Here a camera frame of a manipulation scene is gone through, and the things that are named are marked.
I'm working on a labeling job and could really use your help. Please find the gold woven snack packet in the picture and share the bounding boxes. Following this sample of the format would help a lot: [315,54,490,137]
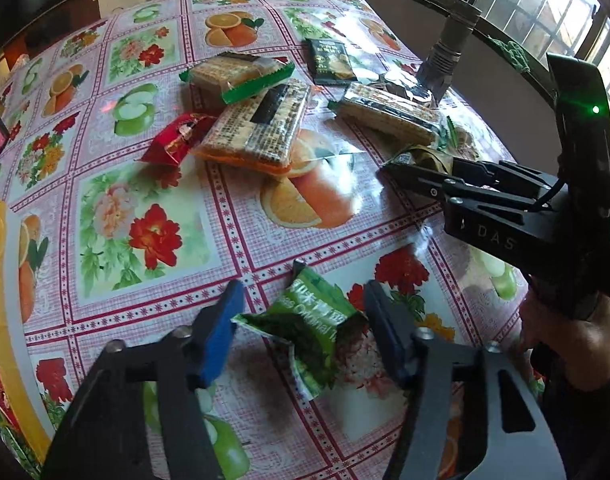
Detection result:
[386,144,456,174]

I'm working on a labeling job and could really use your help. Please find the yellow rimmed white tray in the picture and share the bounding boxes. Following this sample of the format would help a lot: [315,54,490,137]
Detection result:
[0,200,54,470]

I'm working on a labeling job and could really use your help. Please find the person right hand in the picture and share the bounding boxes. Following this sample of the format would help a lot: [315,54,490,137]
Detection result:
[520,289,610,391]

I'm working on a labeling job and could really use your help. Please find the green end cracker pack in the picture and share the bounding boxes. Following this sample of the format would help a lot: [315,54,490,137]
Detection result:
[179,51,295,106]

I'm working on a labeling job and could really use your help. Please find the floral plastic tablecloth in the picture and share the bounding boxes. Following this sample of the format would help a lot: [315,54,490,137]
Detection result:
[0,0,546,480]

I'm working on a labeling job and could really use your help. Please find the orange cracker pack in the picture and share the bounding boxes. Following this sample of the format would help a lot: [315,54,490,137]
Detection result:
[194,78,311,176]

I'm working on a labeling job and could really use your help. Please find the red face snack packet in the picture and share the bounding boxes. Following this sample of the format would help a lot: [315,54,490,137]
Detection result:
[139,113,217,167]

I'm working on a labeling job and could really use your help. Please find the green pea packet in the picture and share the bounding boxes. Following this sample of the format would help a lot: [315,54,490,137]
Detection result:
[232,260,367,401]

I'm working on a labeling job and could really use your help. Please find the dark green chip packet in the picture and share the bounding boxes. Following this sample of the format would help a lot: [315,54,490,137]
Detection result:
[305,38,357,86]

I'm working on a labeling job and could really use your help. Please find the black stripe cracker pack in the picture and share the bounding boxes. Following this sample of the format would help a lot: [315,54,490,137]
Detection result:
[328,82,443,146]

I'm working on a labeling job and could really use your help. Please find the grey metal flashlight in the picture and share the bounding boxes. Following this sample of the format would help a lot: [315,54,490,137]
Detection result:
[417,0,481,104]

